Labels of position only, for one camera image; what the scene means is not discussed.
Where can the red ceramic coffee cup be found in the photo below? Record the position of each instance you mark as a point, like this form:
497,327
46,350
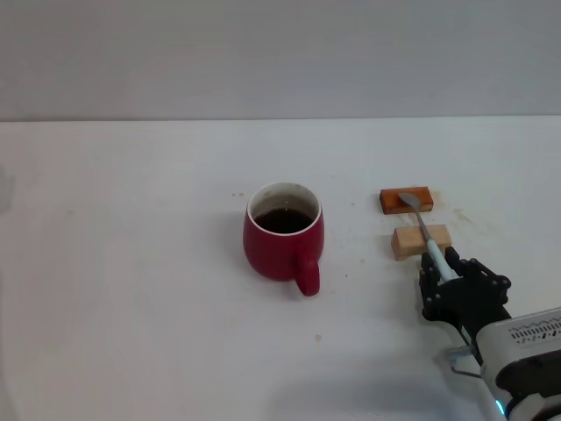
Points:
271,254

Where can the light wooden spoon rest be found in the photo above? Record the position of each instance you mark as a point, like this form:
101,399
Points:
407,243

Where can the dark orange wooden block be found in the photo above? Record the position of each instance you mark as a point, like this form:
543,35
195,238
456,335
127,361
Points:
392,202

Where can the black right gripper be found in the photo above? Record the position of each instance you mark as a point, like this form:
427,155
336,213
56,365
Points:
469,307

